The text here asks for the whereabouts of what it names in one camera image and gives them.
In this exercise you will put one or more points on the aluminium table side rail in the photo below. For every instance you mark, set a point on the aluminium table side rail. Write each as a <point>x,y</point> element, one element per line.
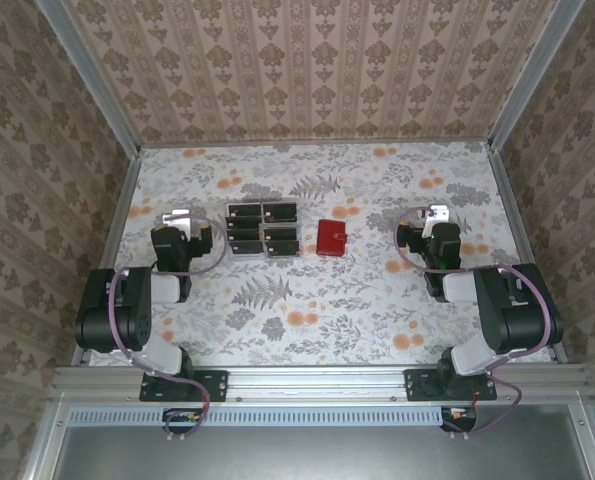
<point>114,230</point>
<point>515,220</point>

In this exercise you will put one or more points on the grey metal sheet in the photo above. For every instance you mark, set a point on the grey metal sheet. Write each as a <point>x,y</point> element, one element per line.
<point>317,455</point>

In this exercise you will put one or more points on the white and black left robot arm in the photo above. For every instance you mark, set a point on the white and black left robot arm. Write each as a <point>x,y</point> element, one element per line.
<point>127,320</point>

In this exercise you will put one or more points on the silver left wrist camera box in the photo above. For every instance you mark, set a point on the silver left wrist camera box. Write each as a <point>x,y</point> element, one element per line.
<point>176,218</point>

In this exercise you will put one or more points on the red leather card holder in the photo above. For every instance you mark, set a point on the red leather card holder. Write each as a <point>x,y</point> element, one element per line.
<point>331,237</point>

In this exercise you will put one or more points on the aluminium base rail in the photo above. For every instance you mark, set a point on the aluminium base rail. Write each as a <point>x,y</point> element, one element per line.
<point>317,382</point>

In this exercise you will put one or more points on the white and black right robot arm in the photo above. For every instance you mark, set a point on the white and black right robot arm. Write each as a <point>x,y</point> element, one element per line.
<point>517,320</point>

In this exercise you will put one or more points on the aluminium frame post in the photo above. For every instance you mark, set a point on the aluminium frame post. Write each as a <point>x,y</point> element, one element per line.
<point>91,75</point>
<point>533,75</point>

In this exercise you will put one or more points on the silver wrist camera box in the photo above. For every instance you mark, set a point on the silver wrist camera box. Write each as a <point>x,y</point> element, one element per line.
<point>176,218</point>
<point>439,213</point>

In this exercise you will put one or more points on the black credit card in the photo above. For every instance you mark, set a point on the black credit card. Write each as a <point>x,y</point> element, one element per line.
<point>247,248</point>
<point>279,233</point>
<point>279,211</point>
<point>242,223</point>
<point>244,209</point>
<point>243,235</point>
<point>283,248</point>

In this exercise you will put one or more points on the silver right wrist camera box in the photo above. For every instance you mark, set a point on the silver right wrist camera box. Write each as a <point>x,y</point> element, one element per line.
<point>439,213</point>

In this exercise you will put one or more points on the aluminium sheet frame rail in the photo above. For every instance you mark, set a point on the aluminium sheet frame rail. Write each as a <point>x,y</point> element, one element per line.
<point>41,445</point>
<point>591,445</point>

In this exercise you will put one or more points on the aluminium table end rail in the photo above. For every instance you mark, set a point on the aluminium table end rail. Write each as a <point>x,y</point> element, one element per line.
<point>317,143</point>

